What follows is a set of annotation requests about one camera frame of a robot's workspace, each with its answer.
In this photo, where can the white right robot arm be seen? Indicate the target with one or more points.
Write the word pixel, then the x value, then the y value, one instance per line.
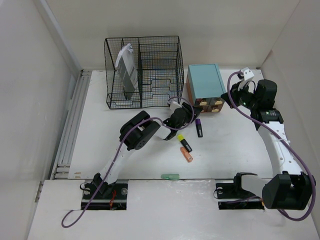
pixel 292 186

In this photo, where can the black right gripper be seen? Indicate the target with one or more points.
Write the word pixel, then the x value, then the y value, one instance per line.
pixel 235 93

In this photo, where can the black wire mesh organizer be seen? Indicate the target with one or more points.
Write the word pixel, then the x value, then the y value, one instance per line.
pixel 160 71

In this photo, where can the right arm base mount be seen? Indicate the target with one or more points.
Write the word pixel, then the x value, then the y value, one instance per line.
pixel 231 197

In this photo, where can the blue and orange drawer box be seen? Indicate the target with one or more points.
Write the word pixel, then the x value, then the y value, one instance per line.
pixel 205 86

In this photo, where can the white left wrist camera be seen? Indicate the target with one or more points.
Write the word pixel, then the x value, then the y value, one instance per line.
pixel 173 105

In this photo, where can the aluminium rail frame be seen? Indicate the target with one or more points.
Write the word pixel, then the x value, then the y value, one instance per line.
pixel 62 159

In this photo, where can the purple highlighter marker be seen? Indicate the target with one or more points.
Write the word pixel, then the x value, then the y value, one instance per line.
pixel 199 129

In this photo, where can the yellow highlighter marker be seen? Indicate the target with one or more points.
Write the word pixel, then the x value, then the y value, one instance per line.
pixel 184 143

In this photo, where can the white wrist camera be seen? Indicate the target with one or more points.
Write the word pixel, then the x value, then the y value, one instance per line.
pixel 173 105
pixel 246 75

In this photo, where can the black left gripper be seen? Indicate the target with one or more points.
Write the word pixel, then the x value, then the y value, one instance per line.
pixel 192 112

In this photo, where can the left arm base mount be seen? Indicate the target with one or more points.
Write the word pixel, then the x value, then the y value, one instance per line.
pixel 116 200

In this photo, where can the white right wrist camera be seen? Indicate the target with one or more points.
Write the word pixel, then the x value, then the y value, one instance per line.
pixel 246 75

